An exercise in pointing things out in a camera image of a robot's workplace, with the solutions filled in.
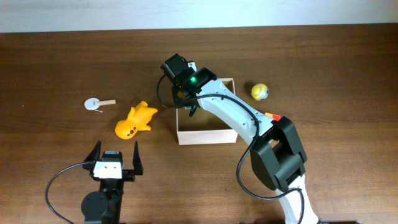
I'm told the yellow grey ball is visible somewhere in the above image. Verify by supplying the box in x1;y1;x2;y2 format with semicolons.
251;83;269;101

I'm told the pink cardboard box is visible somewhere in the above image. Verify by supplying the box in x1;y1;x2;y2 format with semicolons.
175;77;239;146

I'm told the colourful puzzle cube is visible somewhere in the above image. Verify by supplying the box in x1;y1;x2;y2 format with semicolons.
265;113;281;121

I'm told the orange rubber toy animal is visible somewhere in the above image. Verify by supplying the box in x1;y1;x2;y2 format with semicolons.
114;101;158;139

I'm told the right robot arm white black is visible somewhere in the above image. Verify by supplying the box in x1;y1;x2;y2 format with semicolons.
160;54;320;223

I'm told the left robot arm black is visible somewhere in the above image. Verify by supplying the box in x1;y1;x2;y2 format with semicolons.
81;141;144;224

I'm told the white disc with wooden handle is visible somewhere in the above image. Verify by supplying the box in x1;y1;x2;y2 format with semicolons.
83;98;116;113

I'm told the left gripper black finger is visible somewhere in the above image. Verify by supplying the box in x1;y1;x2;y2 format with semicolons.
132;141;144;175
84;140;101;162

